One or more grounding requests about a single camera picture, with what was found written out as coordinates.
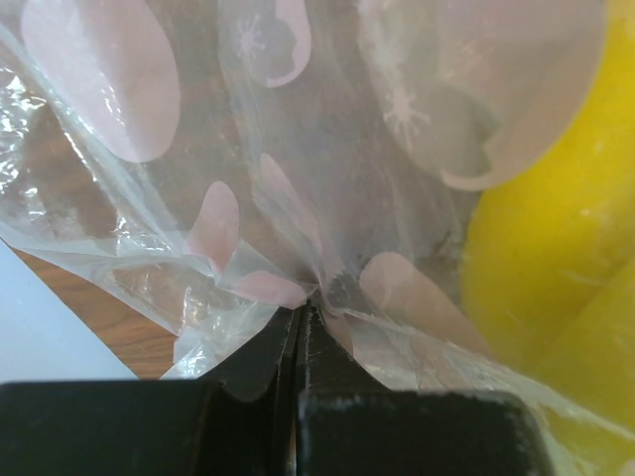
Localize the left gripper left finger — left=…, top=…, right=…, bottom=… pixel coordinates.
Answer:
left=195, top=308, right=301, bottom=475

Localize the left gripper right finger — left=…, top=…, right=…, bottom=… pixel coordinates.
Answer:
left=296, top=304, right=555, bottom=475

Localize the clear zip top bag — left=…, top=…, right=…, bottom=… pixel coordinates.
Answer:
left=1, top=1, right=620, bottom=475

